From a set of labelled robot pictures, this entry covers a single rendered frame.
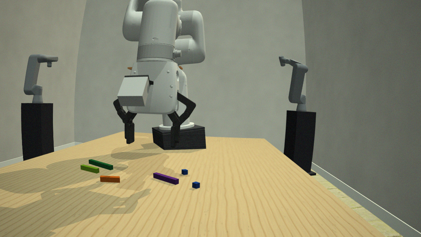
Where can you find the purple rod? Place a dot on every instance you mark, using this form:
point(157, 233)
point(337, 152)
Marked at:
point(166, 178)

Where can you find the lime green rod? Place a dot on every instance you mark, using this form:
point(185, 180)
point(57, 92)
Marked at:
point(89, 168)

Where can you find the orange rod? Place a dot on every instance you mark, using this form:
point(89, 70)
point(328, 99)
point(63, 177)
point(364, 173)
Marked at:
point(115, 179)

